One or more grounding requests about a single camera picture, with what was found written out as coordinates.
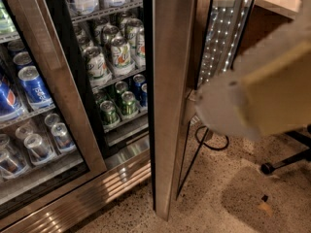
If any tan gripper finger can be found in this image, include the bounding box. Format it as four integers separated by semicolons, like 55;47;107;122
195;17;311;140

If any glass fridge door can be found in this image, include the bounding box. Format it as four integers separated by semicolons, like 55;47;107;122
0;0;106;230
143;0;254;220

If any steel fridge base grille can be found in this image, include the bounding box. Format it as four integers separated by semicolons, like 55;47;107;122
0;135;151;233

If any black office chair base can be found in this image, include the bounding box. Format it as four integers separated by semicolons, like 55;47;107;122
260;124;311;176

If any blue soda can front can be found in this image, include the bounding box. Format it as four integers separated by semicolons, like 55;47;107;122
140;83;148;107

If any front 7up can right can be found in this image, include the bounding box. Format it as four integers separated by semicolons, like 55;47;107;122
135;27;146;66

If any green soda can front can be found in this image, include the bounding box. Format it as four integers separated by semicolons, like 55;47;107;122
121;91;138;119

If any green soda can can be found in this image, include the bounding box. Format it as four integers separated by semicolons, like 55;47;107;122
100;100;120;128
121;91;138;119

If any front 7up can left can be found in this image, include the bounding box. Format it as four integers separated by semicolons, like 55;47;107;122
110;36;134;76

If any silver blue can lower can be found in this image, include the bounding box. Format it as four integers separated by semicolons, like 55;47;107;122
52;122;76;152

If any front blue Pepsi can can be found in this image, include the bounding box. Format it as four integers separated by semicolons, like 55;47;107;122
17;66;52;110

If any silver can lower left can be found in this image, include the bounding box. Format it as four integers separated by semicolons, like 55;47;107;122
23;134;55;166

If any large Pepsi can left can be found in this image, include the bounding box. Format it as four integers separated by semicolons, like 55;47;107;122
0;74;25;122

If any black power cable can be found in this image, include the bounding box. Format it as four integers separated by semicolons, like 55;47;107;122
193;124;230;151

